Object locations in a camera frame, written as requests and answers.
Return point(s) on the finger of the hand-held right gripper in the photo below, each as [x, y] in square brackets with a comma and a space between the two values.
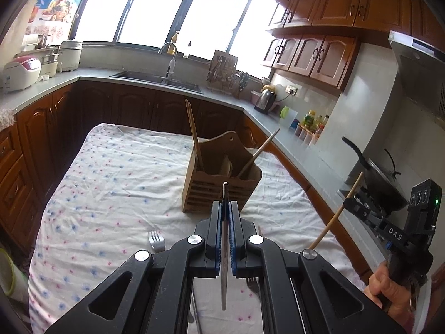
[363, 214]
[372, 201]

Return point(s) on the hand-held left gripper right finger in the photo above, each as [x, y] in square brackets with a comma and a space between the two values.
[233, 250]

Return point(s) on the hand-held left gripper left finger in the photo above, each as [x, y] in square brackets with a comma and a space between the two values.
[218, 250]

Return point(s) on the wooden utensil holder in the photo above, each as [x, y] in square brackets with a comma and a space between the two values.
[215, 188]

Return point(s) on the person's right hand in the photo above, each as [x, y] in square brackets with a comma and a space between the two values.
[377, 283]

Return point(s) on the black wok with lid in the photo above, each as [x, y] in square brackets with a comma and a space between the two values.
[382, 181]

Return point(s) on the steel fork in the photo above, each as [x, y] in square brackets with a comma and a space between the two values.
[252, 283]
[157, 241]

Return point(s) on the row of spice jars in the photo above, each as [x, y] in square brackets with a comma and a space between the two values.
[306, 135]

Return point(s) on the cooking oil bottles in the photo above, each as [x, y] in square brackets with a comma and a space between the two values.
[313, 121]

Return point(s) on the clear container with green lid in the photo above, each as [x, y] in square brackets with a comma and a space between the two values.
[289, 118]

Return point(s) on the white floral tablecloth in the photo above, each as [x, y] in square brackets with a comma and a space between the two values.
[114, 181]

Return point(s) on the steel range hood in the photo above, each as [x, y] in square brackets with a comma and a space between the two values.
[420, 73]

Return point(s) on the steel electric kettle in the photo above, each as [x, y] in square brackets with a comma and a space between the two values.
[266, 102]

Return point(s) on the grey kitchen countertop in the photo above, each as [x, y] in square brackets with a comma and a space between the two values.
[222, 97]

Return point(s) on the hanging kitchen tools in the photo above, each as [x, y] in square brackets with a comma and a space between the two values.
[242, 83]

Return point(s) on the knife and board rack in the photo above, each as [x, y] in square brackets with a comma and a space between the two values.
[222, 69]

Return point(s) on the steel kitchen sink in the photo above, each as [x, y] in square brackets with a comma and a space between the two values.
[153, 78]

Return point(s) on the chrome sink faucet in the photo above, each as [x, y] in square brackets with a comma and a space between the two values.
[171, 66]

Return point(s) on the wooden upper cabinets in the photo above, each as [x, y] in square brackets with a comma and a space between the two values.
[340, 7]

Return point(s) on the wooden cabinets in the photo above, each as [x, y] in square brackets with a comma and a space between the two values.
[340, 7]
[34, 128]

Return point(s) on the small clear pump bottle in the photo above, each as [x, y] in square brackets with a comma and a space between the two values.
[188, 50]

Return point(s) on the yellow dish soap bottle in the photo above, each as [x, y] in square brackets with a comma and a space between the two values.
[173, 43]

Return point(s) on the green plastic bowl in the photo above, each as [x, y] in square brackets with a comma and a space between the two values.
[7, 271]

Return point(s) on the wooden lower cabinets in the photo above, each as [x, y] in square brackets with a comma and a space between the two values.
[34, 128]

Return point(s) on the white electric pot cooker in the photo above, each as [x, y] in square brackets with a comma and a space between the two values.
[71, 57]

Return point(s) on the white lace cloth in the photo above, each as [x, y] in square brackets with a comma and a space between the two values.
[7, 118]

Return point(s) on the small white kitchen appliance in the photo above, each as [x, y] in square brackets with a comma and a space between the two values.
[50, 64]

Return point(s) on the large kitchen window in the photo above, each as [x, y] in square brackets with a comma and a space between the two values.
[156, 7]

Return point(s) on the white and pink rice cooker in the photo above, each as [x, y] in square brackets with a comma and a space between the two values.
[21, 73]

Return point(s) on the white wall outlet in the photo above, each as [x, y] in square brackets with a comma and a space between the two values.
[292, 90]

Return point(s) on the fruit and palm wall poster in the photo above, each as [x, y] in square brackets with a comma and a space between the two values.
[59, 3]

